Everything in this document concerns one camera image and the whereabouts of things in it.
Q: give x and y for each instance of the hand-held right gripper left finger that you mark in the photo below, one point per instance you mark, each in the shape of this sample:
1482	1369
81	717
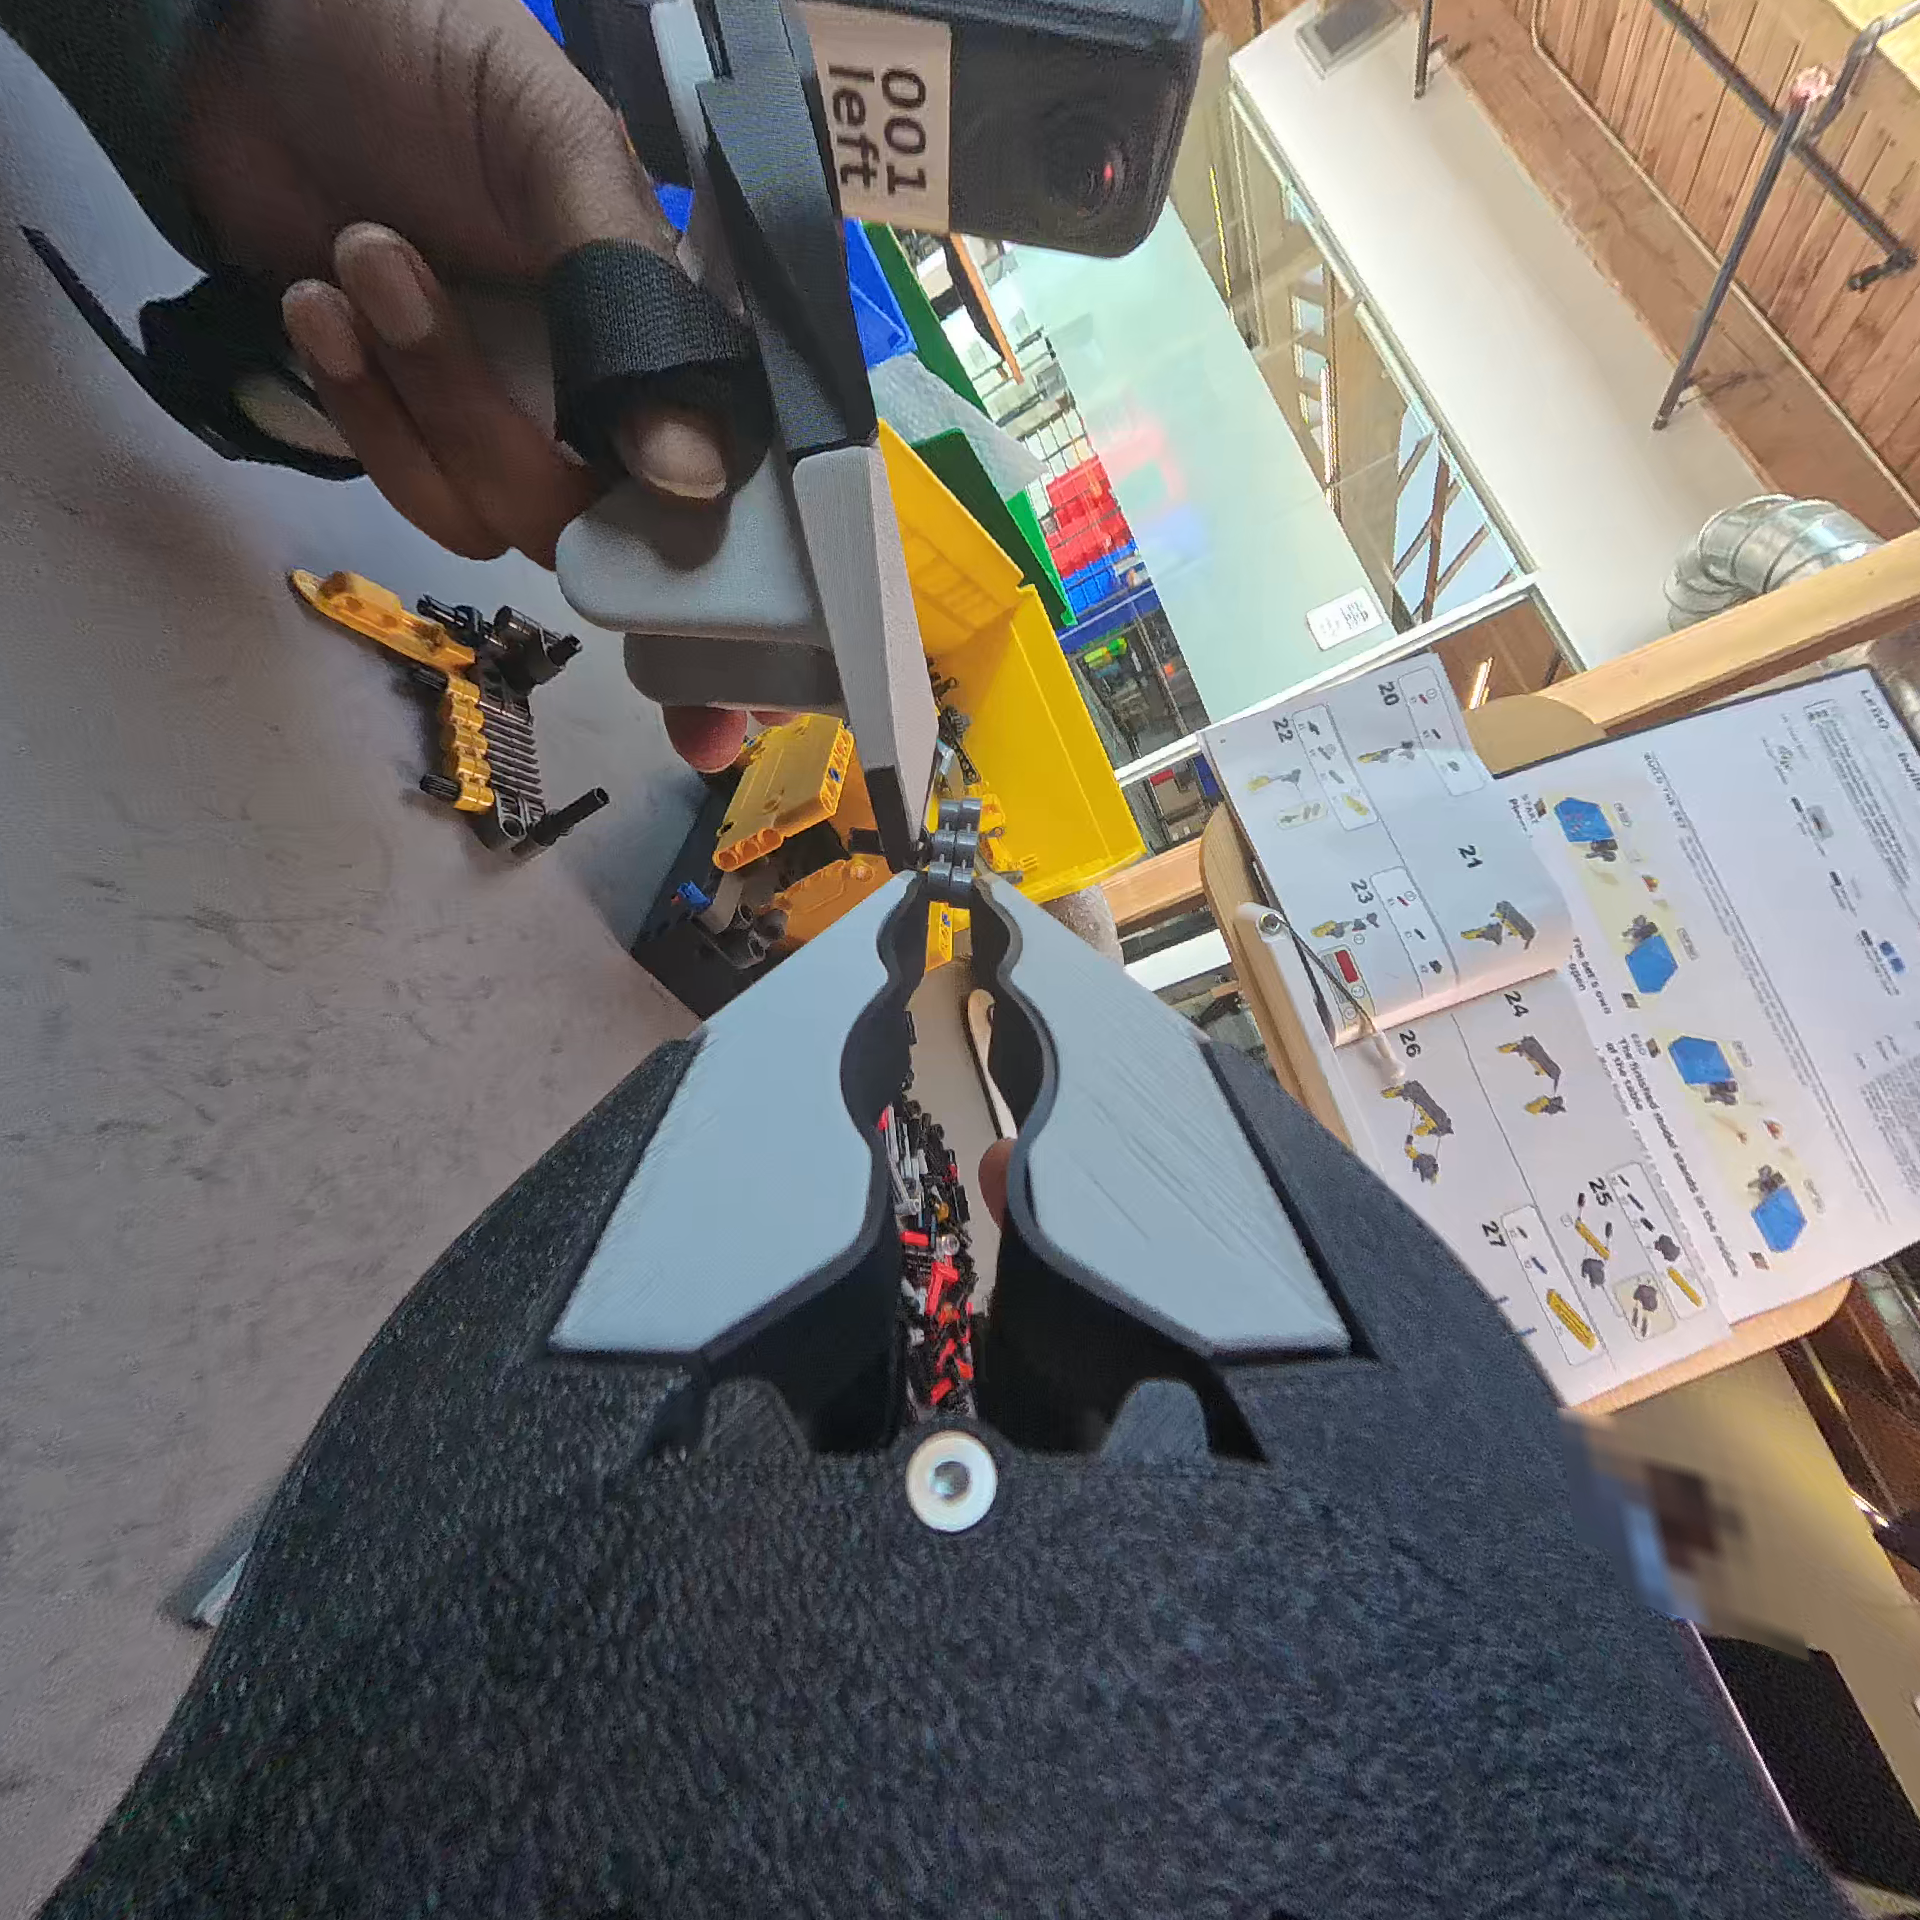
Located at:
721	1200

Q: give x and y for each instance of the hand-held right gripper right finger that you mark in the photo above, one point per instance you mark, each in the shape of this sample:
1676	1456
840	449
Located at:
1155	1184

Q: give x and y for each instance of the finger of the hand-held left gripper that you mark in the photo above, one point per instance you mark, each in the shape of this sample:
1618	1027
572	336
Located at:
862	629

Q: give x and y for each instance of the grey lego connector piece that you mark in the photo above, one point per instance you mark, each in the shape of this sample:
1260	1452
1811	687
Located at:
961	848

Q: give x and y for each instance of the yellow lego vehicle model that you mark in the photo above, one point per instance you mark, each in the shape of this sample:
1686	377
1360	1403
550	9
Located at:
780	787

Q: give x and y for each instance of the pile of small lego pins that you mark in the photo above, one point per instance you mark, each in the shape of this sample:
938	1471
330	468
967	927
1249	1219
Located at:
938	1276

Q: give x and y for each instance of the yellow grey lego subassembly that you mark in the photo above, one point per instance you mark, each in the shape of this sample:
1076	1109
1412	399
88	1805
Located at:
464	704

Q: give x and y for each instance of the lego instruction booklet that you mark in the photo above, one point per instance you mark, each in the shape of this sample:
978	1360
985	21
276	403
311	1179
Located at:
1395	839

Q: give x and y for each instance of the person's left hand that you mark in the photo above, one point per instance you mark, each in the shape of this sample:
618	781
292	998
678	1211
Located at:
420	149

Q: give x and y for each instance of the green plastic bin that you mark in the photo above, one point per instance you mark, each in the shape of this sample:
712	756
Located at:
998	504

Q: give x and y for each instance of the yellow plastic storage bin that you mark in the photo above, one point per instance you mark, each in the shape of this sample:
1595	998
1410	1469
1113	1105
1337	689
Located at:
1035	721

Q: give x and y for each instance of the silver bubble wrap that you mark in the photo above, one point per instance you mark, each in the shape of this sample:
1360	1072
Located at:
961	413

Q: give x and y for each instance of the blue plastic bin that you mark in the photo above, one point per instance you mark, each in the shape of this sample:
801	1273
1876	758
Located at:
878	301

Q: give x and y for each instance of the stack of red blue bins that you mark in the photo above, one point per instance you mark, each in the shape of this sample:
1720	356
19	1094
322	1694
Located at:
1089	518

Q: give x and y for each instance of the white printed leaflet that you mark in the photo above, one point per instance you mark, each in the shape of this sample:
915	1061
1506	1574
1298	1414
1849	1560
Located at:
1756	975

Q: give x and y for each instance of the black metal pipe rail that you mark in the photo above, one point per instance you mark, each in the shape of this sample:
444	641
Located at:
1740	241

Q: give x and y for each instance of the metal air duct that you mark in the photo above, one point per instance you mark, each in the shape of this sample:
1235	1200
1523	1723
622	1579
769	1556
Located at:
1769	556

